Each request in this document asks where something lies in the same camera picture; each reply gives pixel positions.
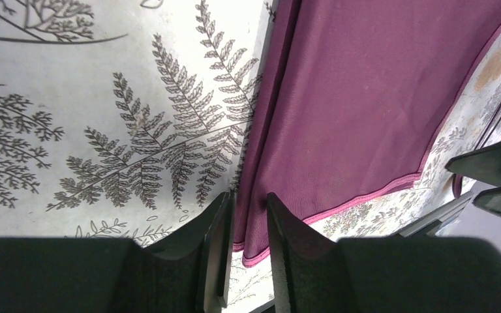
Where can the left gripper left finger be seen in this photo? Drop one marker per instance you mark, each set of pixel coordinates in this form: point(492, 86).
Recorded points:
point(187, 271)

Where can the purple plastic spoon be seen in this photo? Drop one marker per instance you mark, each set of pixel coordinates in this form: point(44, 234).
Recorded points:
point(457, 180)

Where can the floral tablecloth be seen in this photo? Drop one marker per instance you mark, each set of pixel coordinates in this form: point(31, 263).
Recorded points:
point(126, 119)

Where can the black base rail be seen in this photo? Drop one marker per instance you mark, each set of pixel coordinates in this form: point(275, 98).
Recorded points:
point(432, 218)

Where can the purple cloth napkin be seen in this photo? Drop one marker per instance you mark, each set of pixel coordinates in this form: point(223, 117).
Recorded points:
point(352, 98)

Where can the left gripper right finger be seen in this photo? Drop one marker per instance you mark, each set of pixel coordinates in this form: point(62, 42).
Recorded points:
point(483, 267)

